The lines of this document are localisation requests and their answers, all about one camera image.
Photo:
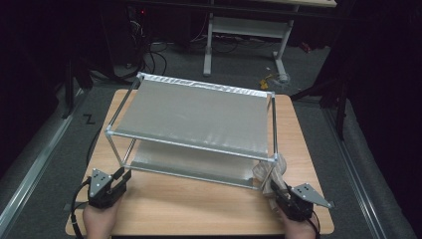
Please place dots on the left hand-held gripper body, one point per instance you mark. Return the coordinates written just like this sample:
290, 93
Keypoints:
103, 192

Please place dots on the black computer tower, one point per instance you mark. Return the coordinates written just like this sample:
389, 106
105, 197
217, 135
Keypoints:
136, 33

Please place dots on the red floor item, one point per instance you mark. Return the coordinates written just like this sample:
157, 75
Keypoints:
306, 47

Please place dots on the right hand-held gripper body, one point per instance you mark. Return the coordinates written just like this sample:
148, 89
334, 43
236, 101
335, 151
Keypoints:
297, 207

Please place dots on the metal floor rail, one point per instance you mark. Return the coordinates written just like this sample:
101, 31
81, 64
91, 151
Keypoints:
355, 172
33, 169

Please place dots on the white desk frame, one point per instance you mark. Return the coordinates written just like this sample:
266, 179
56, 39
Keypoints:
207, 49

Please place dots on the black stand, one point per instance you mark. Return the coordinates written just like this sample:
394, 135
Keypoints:
341, 109
69, 89

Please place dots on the beige striped cloth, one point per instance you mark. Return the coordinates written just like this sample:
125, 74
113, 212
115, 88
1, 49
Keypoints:
265, 169

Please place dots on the person's right hand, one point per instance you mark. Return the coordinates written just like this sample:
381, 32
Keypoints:
298, 229

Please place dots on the grey tape strip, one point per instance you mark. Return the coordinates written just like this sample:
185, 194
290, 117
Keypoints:
331, 203
67, 207

